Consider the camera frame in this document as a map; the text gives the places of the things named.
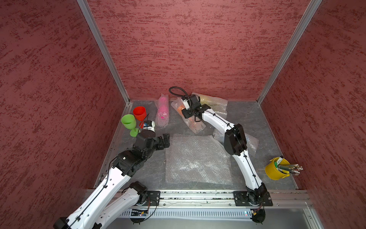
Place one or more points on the yellow glass in bubble wrap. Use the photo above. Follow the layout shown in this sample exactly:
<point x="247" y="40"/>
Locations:
<point x="216" y="103"/>

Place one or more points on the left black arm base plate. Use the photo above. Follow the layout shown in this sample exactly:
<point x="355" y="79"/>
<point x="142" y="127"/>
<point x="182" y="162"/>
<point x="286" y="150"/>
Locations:
<point x="150" y="198"/>

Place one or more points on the yellow cup with pens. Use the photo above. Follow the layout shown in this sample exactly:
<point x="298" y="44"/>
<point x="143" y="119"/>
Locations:
<point x="280" y="168"/>

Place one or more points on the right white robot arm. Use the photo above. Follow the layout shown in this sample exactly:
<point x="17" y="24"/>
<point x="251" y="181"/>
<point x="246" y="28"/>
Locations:
<point x="235" y="144"/>

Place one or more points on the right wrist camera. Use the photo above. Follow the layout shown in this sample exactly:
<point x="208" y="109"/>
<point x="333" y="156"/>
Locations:
<point x="186" y="102"/>

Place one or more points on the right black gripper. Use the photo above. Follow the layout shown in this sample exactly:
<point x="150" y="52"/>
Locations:
<point x="186" y="113"/>

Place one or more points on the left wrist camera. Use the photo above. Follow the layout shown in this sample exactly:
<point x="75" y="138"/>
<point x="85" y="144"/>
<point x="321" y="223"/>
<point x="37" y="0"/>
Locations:
<point x="149" y="125"/>

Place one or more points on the white perforated cable duct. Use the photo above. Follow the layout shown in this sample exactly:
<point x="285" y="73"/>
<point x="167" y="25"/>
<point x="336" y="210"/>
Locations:
<point x="199" y="214"/>

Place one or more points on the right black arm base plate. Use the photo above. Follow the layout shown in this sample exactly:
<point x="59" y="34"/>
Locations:
<point x="252" y="199"/>

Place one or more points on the light green glass in bubble wrap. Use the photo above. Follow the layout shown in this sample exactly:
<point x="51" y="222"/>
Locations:
<point x="220" y="111"/>

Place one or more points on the pink glass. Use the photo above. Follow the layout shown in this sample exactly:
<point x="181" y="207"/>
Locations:
<point x="162" y="115"/>

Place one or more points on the aluminium front rail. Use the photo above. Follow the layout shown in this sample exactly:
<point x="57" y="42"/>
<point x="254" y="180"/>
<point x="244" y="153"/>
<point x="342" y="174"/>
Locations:
<point x="224" y="199"/>

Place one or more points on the orange glass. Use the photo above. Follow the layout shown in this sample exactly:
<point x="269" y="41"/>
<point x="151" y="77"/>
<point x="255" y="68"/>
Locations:
<point x="194" y="126"/>

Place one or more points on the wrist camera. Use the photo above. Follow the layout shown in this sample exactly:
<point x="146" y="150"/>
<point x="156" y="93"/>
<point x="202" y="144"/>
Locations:
<point x="186" y="102"/>
<point x="149" y="125"/>

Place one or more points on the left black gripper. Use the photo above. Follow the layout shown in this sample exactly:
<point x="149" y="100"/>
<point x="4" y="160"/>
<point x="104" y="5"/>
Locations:
<point x="166" y="140"/>

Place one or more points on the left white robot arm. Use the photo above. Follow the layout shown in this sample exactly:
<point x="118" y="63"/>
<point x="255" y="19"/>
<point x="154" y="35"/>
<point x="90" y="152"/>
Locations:
<point x="99" y="210"/>

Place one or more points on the blue glass in bubble wrap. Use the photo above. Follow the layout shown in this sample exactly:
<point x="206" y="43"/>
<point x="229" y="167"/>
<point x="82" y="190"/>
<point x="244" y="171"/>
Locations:
<point x="252" y="142"/>

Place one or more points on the red wine glass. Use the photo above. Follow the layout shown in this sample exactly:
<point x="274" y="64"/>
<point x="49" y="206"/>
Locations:
<point x="140" y="115"/>

